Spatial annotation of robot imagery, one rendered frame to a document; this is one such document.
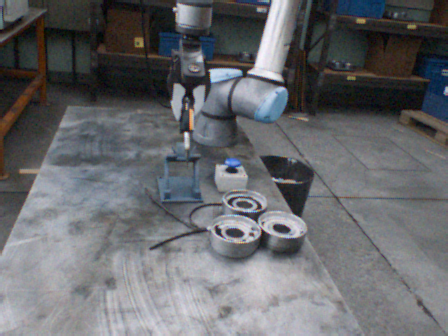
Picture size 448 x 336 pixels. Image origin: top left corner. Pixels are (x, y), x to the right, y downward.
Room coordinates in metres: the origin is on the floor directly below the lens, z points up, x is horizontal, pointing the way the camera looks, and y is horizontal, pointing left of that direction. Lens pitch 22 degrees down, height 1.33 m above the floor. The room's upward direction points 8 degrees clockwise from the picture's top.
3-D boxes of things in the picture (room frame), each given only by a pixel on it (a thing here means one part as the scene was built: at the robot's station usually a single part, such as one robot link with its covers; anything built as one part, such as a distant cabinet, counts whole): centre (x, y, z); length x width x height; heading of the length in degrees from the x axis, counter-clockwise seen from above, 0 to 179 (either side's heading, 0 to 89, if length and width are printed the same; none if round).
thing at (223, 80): (1.40, 0.09, 0.97); 0.13 x 0.12 x 0.14; 63
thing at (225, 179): (1.08, 0.03, 0.82); 0.08 x 0.07 x 0.05; 15
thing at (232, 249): (0.81, 0.00, 0.82); 0.10 x 0.10 x 0.04
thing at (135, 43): (4.31, 1.22, 0.64); 0.49 x 0.40 x 0.37; 110
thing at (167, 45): (4.47, 0.71, 0.56); 0.52 x 0.38 x 0.22; 102
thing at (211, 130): (1.41, 0.10, 0.85); 0.15 x 0.15 x 0.10
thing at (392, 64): (5.03, -1.39, 0.67); 0.52 x 0.43 x 0.43; 105
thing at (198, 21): (1.02, 0.15, 1.22); 0.08 x 0.08 x 0.05
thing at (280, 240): (0.85, -0.10, 0.82); 0.10 x 0.10 x 0.04
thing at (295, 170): (2.11, -0.19, 0.21); 0.34 x 0.34 x 0.43
